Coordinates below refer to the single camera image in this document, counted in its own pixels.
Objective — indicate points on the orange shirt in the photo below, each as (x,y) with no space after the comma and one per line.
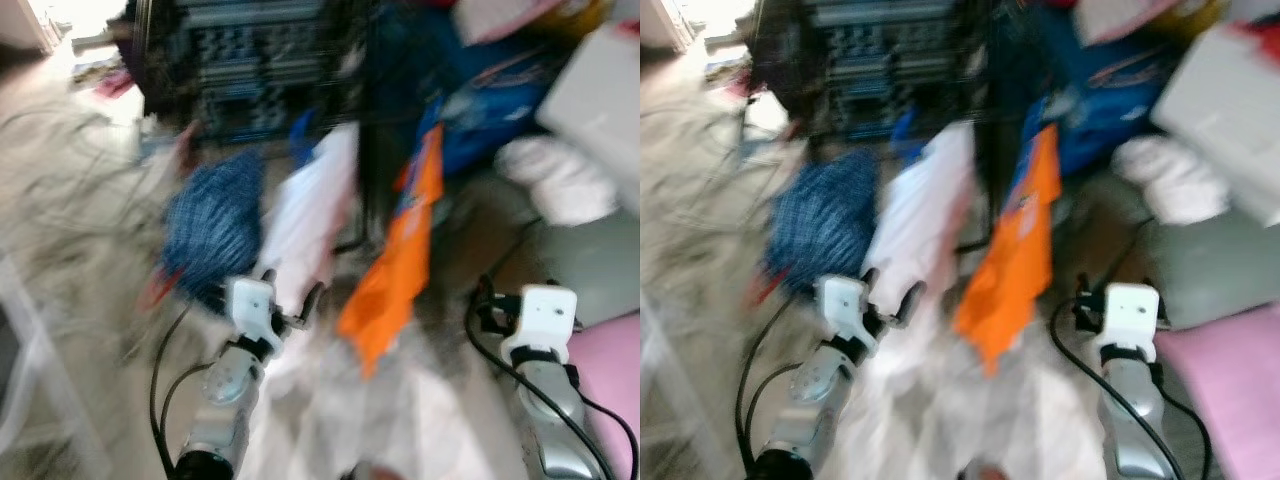
(400,260)
(1015,260)

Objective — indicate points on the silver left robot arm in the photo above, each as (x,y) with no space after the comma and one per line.
(225,385)
(815,385)

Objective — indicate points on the white box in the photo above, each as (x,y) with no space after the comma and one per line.
(600,110)
(1225,120)

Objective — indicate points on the grey-green sofa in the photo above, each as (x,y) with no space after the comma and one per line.
(590,265)
(1210,270)

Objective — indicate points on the white crumpled cloth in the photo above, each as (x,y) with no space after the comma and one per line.
(560,180)
(1170,180)

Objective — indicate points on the white shirt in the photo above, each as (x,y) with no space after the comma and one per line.
(925,215)
(310,210)

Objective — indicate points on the pink mat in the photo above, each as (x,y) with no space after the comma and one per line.
(610,390)
(1230,400)

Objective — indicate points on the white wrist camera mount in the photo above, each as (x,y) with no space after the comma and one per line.
(250,305)
(1130,315)
(843,305)
(545,315)

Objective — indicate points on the black clothes drying rack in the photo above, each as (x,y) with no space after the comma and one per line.
(880,60)
(250,60)

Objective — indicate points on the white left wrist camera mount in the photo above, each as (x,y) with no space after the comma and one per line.
(250,305)
(843,305)

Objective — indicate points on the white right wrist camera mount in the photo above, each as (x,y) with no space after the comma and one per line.
(1130,315)
(545,315)

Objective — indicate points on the blue plaid shirt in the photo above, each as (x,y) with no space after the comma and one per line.
(215,225)
(825,225)

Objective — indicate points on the blue storage bin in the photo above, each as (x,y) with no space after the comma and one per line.
(1110,100)
(490,100)

